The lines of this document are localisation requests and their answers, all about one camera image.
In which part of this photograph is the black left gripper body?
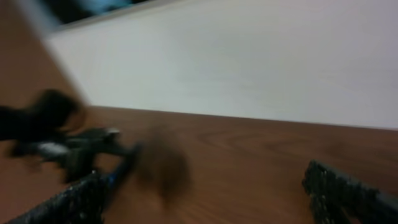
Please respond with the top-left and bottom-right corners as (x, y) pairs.
(12, 128), (126, 182)

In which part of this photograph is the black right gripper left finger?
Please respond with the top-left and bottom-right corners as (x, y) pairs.
(6, 173), (109, 224)

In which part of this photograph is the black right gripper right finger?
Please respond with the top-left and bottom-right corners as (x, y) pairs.
(302, 160), (397, 224)

